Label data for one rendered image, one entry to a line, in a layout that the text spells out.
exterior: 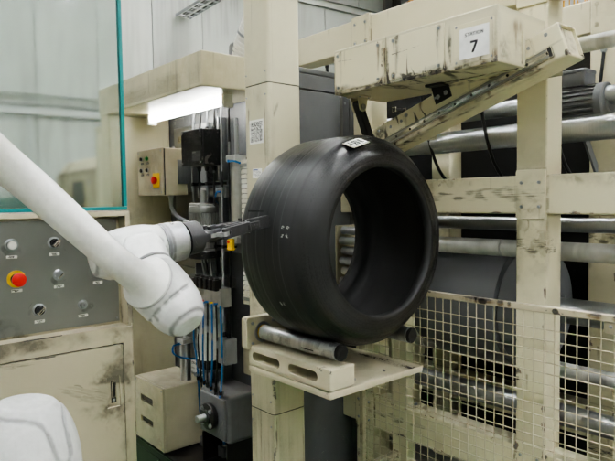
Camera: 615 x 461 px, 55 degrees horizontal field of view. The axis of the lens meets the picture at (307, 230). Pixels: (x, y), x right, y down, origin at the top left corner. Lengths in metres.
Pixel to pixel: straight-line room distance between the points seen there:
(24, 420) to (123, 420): 1.08
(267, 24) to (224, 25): 10.44
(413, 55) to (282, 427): 1.20
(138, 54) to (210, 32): 1.58
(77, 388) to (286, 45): 1.24
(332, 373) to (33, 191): 0.85
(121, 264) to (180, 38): 10.82
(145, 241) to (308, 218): 0.40
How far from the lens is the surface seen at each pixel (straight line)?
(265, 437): 2.00
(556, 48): 1.70
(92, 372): 2.00
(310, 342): 1.60
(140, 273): 1.09
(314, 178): 1.45
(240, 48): 2.51
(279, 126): 1.85
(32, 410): 1.03
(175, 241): 1.29
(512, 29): 1.70
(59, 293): 1.97
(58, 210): 1.06
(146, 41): 11.52
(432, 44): 1.75
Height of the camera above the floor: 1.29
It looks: 3 degrees down
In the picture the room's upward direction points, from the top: 1 degrees counter-clockwise
